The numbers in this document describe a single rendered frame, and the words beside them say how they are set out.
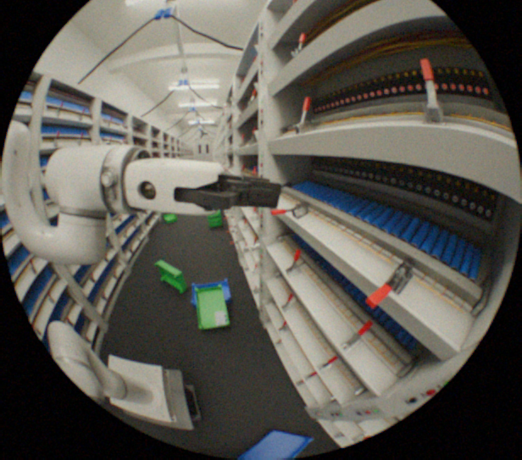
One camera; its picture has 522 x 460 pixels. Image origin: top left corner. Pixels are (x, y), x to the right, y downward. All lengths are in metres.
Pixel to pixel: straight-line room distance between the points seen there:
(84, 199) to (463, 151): 0.38
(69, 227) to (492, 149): 0.41
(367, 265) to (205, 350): 1.05
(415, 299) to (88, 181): 0.40
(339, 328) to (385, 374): 0.17
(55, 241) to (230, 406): 1.00
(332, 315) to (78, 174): 0.51
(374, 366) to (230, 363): 0.85
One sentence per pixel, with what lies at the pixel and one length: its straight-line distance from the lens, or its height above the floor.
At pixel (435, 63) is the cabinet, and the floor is 1.30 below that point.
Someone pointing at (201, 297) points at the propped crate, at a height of 0.08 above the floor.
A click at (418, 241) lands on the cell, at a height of 0.95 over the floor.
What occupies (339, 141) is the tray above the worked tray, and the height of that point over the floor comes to 1.08.
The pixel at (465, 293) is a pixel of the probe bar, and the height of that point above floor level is 0.94.
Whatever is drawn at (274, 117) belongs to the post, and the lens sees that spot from 0.54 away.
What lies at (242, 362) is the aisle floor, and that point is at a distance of 1.09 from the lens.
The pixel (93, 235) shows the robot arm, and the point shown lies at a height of 0.98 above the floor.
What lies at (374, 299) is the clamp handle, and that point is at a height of 0.93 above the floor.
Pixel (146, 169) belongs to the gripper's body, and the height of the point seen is 1.05.
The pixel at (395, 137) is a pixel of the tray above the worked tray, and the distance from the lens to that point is 0.21.
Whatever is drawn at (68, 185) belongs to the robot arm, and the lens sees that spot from 0.23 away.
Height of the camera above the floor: 1.06
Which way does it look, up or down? 17 degrees down
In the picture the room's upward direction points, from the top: straight up
